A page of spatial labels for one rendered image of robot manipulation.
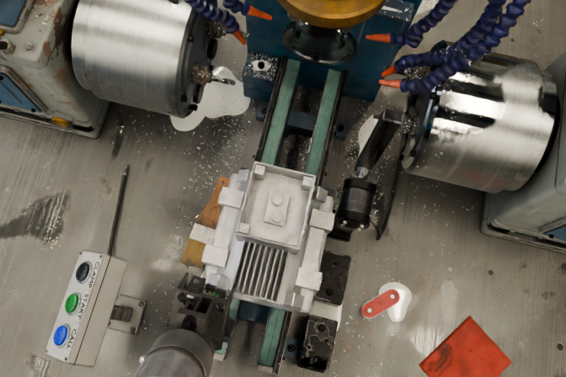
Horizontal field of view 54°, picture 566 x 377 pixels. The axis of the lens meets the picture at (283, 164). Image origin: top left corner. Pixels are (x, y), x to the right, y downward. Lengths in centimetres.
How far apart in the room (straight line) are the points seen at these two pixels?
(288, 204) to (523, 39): 83
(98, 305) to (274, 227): 30
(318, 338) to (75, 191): 60
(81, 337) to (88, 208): 40
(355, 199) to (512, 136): 28
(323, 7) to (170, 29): 30
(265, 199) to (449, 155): 32
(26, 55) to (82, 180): 38
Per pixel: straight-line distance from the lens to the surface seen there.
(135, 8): 99
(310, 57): 117
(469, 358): 124
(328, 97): 117
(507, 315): 129
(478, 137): 96
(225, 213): 94
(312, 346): 112
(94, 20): 100
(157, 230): 122
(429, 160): 98
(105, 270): 94
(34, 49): 101
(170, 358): 64
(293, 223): 88
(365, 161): 98
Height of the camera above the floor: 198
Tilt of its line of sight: 73 degrees down
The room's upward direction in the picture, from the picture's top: 7 degrees clockwise
